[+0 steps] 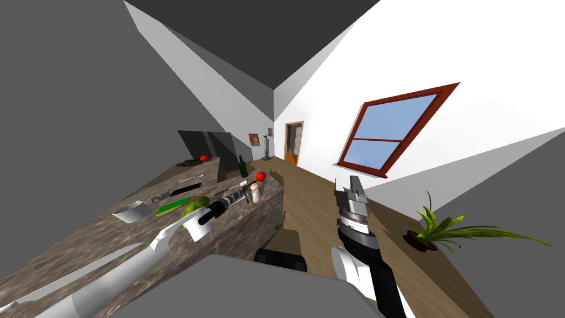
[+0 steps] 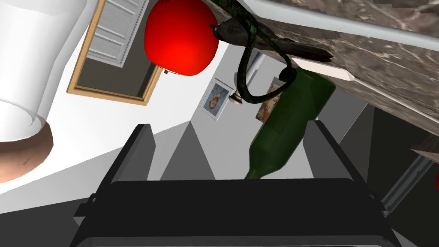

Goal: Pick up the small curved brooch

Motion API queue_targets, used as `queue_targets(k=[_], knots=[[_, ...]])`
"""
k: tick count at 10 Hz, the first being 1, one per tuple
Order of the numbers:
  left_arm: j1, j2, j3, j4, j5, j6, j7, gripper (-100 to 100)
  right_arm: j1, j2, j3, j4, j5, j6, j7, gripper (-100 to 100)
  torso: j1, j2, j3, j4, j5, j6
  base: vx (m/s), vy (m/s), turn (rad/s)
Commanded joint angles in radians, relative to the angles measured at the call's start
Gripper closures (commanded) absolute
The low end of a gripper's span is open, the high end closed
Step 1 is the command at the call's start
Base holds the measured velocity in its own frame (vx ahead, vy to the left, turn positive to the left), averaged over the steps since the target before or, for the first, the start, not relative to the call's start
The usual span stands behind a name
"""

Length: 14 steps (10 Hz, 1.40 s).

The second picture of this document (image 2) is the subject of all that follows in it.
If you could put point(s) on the brown framed wall picture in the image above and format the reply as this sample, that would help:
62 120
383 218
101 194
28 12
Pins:
269 103

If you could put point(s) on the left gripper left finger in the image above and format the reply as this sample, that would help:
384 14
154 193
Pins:
137 161

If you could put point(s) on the red apple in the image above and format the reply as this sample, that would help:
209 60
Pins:
180 37

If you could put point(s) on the grey marble table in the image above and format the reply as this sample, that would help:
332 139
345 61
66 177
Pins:
377 58

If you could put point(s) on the white door with wooden frame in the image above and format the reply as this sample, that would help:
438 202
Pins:
109 37

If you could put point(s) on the black elongated utensil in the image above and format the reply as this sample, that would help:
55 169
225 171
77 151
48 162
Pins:
240 34

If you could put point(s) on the dark green curved hook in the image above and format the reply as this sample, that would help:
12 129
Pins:
242 73

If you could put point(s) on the white wall lamp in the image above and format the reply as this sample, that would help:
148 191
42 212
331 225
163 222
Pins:
255 65

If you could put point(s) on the white framed wall picture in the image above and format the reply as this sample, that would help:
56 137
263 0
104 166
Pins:
216 99

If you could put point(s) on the white cup with brown base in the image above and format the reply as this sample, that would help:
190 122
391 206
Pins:
27 68

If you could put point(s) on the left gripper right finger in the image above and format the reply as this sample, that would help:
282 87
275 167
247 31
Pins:
325 161

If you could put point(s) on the dark green glass bottle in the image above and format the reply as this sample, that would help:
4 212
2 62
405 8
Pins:
291 113

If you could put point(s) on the white flat blade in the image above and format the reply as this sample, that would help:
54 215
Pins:
325 70

